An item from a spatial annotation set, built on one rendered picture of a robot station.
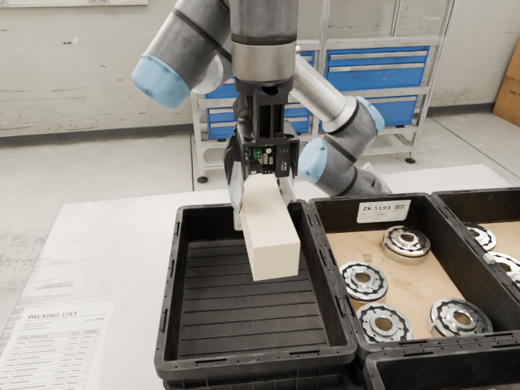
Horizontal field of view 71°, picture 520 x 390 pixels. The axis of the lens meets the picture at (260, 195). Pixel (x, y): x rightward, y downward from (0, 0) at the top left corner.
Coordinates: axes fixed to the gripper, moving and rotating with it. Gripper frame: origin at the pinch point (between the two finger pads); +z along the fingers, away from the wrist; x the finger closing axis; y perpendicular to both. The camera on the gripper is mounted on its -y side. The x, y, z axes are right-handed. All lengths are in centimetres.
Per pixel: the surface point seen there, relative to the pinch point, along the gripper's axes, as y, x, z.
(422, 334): 10.9, 28.3, 25.9
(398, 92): -183, 131, 51
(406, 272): -3.9, 33.2, 26.0
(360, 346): 17.0, 12.1, 15.9
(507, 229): -13, 66, 26
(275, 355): 16.2, -0.6, 15.8
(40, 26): -273, -117, 17
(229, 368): 16.5, -7.5, 16.7
